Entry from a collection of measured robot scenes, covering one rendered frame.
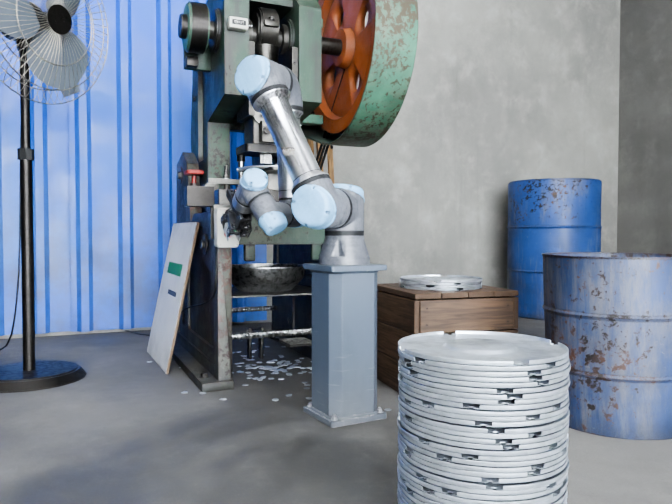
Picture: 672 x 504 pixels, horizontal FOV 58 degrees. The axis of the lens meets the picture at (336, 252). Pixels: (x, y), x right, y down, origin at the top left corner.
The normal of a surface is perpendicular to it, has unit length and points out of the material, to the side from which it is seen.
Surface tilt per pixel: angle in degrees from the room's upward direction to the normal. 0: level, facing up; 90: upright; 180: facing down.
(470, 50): 90
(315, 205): 97
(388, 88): 125
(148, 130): 90
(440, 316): 90
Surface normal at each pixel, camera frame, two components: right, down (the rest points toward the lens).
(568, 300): -0.89, 0.05
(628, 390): -0.31, 0.07
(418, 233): 0.41, 0.03
